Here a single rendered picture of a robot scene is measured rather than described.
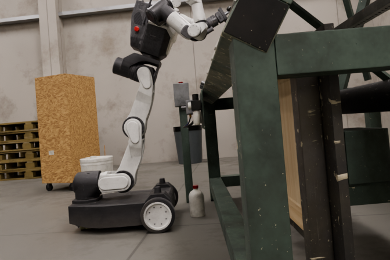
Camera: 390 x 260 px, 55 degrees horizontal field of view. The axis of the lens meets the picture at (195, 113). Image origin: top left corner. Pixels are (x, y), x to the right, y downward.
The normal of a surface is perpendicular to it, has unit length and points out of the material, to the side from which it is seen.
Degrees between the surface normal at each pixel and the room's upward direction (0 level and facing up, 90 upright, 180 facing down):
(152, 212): 90
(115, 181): 90
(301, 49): 90
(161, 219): 90
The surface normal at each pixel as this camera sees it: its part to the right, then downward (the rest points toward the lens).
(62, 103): -0.37, 0.00
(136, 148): 0.07, 0.40
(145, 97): -0.18, 0.36
